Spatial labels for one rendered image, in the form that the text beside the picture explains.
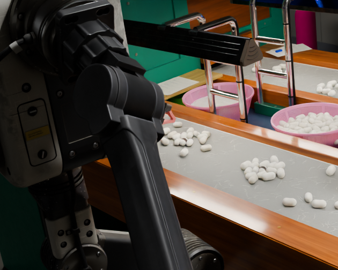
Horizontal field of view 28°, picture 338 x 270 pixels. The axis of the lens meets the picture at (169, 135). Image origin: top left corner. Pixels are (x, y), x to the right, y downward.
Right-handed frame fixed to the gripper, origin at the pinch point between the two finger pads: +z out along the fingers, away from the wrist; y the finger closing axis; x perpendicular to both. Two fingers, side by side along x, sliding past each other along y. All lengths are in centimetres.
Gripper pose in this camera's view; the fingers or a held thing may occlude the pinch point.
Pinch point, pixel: (173, 119)
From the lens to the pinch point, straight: 212.0
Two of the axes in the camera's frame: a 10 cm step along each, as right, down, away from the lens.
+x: -3.6, 9.3, -0.5
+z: 6.8, 3.0, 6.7
